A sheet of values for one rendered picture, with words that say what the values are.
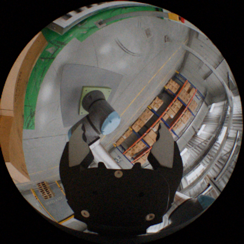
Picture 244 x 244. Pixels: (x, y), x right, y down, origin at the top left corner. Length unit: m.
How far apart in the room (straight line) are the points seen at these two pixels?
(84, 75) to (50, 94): 0.91
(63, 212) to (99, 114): 9.72
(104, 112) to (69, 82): 0.28
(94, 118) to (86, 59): 1.04
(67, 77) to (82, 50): 0.83
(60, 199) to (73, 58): 9.72
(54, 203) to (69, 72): 9.67
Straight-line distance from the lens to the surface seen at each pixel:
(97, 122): 0.38
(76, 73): 0.46
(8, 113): 0.90
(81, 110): 0.59
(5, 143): 0.74
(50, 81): 1.23
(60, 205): 9.60
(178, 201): 0.26
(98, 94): 0.49
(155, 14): 0.82
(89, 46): 1.27
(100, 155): 0.42
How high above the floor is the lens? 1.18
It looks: 17 degrees down
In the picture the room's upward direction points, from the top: 136 degrees clockwise
